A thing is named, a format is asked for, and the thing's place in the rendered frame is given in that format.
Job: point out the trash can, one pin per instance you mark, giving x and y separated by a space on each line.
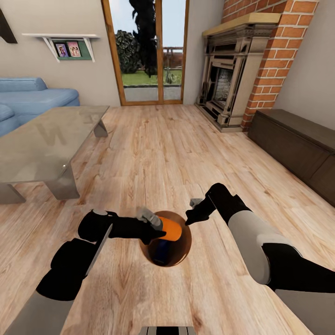
179 250

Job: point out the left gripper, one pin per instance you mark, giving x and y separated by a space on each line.
142 230

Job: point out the sofa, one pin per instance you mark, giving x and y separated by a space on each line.
24 98

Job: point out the can of soda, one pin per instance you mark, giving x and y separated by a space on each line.
172 228
162 251

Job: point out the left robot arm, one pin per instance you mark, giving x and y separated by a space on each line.
46 310

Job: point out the door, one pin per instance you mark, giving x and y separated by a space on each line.
148 40

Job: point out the shelf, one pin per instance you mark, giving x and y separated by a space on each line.
83 41

